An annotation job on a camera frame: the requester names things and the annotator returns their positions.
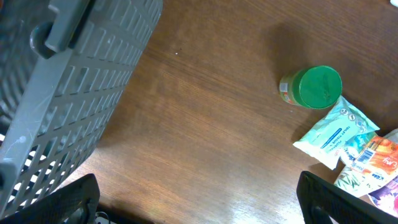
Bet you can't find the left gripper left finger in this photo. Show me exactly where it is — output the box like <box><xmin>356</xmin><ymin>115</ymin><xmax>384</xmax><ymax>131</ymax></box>
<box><xmin>1</xmin><ymin>174</ymin><xmax>100</xmax><ymax>224</ymax></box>

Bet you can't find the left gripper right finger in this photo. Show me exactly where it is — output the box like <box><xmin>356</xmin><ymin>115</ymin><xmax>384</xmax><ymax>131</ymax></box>
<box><xmin>296</xmin><ymin>171</ymin><xmax>397</xmax><ymax>224</ymax></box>

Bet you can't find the red purple tissue pack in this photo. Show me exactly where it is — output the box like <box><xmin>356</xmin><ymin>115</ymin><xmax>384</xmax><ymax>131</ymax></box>
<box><xmin>368</xmin><ymin>177</ymin><xmax>398</xmax><ymax>217</ymax></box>

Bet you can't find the white tube with cork cap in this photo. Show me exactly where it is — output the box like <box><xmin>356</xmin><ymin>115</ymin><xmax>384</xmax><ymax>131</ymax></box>
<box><xmin>335</xmin><ymin>129</ymin><xmax>397</xmax><ymax>197</ymax></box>

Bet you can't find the teal wipes packet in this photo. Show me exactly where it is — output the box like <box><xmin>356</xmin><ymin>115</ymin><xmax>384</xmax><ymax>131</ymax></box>
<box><xmin>293</xmin><ymin>96</ymin><xmax>379</xmax><ymax>170</ymax></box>

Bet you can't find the orange snack packet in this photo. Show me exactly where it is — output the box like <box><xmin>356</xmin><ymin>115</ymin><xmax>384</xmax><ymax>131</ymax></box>
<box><xmin>351</xmin><ymin>136</ymin><xmax>397</xmax><ymax>187</ymax></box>

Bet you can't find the green bottle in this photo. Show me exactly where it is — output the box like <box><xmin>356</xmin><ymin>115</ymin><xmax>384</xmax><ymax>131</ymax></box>
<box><xmin>279</xmin><ymin>65</ymin><xmax>343</xmax><ymax>110</ymax></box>

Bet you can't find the grey plastic mesh basket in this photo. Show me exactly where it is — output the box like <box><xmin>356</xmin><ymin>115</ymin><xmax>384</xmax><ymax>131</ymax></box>
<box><xmin>1</xmin><ymin>0</ymin><xmax>163</xmax><ymax>218</ymax></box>

